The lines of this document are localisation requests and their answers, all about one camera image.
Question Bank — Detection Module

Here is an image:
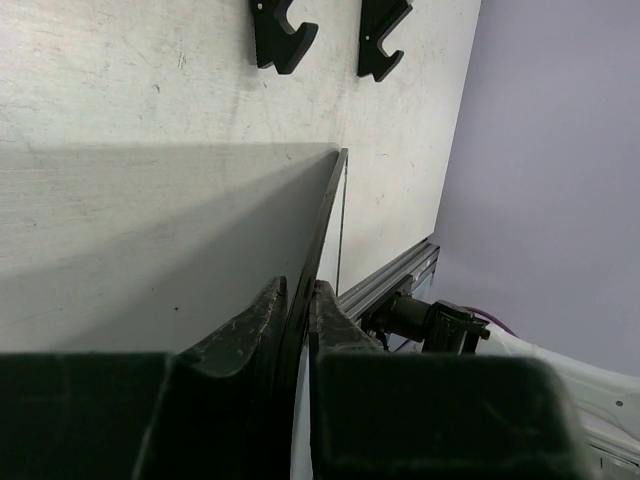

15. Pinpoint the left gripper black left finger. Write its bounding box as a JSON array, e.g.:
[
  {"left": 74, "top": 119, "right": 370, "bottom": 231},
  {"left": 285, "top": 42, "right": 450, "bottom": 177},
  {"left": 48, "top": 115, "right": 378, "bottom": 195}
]
[{"left": 134, "top": 276, "right": 287, "bottom": 479}]

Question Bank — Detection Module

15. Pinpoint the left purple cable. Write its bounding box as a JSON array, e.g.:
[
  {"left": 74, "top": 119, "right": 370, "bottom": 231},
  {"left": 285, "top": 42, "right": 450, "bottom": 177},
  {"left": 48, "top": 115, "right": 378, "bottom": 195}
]
[{"left": 464, "top": 305, "right": 526, "bottom": 337}]

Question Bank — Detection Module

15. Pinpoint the metal wire whiteboard stand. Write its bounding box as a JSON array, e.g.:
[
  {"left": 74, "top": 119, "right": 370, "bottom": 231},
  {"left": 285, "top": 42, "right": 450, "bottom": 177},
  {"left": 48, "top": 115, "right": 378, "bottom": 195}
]
[{"left": 248, "top": 0, "right": 413, "bottom": 82}]

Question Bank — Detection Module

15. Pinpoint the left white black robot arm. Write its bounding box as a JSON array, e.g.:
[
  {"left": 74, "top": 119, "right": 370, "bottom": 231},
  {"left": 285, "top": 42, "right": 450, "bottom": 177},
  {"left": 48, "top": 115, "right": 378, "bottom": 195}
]
[{"left": 134, "top": 279, "right": 622, "bottom": 479}]

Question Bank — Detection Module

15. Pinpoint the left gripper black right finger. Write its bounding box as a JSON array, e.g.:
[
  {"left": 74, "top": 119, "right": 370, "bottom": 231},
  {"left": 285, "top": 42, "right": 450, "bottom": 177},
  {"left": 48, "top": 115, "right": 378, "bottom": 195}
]
[{"left": 309, "top": 281, "right": 382, "bottom": 479}]

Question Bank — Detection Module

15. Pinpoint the aluminium extrusion rail frame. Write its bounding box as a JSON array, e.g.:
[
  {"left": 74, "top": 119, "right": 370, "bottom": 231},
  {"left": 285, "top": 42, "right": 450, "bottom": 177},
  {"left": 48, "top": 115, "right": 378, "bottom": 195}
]
[{"left": 338, "top": 239, "right": 440, "bottom": 321}]

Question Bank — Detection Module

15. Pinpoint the small black-framed whiteboard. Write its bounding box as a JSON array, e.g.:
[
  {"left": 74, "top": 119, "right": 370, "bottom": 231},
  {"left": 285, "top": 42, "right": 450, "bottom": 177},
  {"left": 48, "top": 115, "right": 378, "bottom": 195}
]
[{"left": 1, "top": 144, "right": 348, "bottom": 479}]

